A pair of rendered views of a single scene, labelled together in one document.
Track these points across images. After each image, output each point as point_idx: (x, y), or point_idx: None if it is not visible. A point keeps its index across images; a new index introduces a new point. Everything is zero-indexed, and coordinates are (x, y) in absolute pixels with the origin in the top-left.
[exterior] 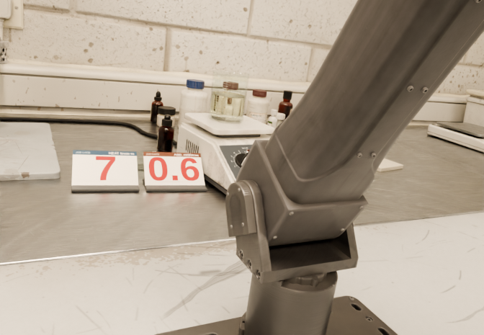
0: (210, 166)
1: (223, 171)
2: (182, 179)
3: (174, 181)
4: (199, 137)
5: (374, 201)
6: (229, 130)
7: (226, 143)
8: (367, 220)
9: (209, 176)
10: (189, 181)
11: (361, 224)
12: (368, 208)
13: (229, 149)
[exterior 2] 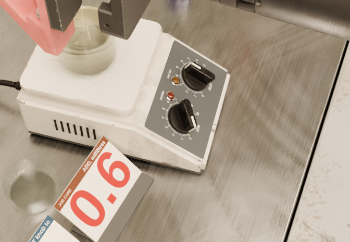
0: (137, 148)
1: (174, 155)
2: (119, 191)
3: (114, 203)
4: (91, 120)
5: (292, 26)
6: (138, 93)
7: (142, 110)
8: (325, 80)
9: (137, 156)
10: (126, 185)
11: (328, 96)
12: (303, 51)
13: (155, 118)
